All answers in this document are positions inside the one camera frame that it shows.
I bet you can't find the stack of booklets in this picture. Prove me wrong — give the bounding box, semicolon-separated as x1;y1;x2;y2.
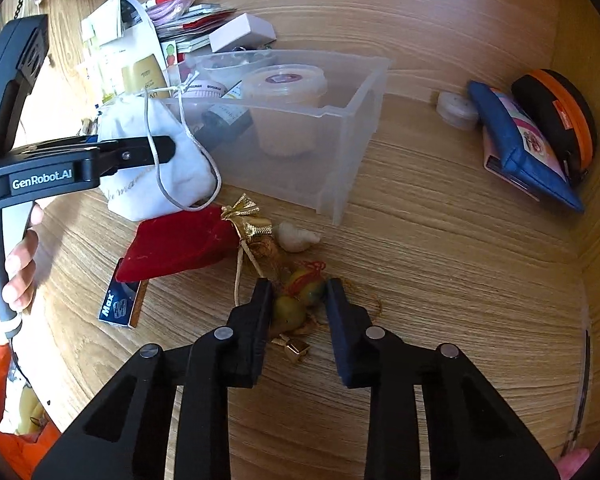
144;0;236;54

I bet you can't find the clear plastic storage bin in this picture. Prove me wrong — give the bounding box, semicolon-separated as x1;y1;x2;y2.
166;50;390;223

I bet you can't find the fruit print card box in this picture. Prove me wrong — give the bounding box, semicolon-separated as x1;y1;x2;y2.
161;40;178;67

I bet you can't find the small white round jar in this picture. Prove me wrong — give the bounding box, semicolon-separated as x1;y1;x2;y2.
436;91;479;131

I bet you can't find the pink paw eraser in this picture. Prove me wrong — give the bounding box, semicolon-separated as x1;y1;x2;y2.
555;448;590;480

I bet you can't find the blue Max staples box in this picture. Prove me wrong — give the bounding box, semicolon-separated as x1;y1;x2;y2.
97;259;148;328

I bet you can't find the white drawstring cloth pouch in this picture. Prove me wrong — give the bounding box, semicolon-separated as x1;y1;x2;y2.
97;92;222;222

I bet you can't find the red velvet gift pouch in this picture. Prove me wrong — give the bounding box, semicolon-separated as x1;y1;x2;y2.
115;193;274;284

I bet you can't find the round beige lidded tub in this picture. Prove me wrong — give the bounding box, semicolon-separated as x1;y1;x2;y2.
242;64;328;157

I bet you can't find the black orange round case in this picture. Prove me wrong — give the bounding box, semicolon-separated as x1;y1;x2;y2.
510;68;597;188

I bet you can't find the cream seashell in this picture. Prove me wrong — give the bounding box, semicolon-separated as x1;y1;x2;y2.
273;221;321;254

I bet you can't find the dark green spray bottle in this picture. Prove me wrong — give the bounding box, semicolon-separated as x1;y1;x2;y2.
195;104;253;153

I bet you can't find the blue zip pouch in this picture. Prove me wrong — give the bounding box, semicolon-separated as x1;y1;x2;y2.
467;80;584;212

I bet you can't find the person left hand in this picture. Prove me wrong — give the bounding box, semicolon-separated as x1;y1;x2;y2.
2;226;38;312

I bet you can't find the cream yellow cosmetic tube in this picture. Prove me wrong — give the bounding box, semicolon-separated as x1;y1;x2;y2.
122;54;170;99

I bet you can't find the small white cardboard box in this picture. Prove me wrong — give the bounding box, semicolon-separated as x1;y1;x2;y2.
209;13;277;53

